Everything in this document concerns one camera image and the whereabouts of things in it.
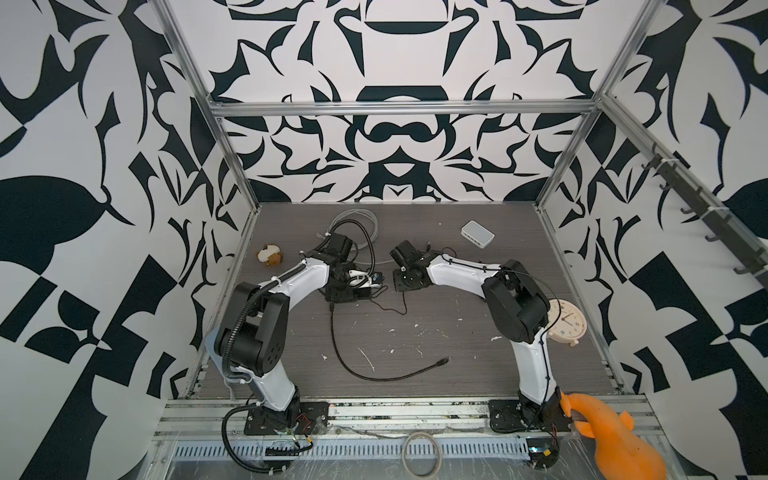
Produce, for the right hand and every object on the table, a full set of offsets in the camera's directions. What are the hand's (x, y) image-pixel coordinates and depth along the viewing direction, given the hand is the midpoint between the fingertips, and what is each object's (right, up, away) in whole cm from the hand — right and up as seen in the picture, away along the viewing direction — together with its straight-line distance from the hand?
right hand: (402, 280), depth 98 cm
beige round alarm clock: (+48, -11, -11) cm, 50 cm away
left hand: (-16, +2, -5) cm, 17 cm away
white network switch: (+27, +15, +11) cm, 33 cm away
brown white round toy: (-44, +8, +4) cm, 45 cm away
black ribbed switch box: (-13, -2, -10) cm, 16 cm away
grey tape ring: (-2, -35, -30) cm, 46 cm away
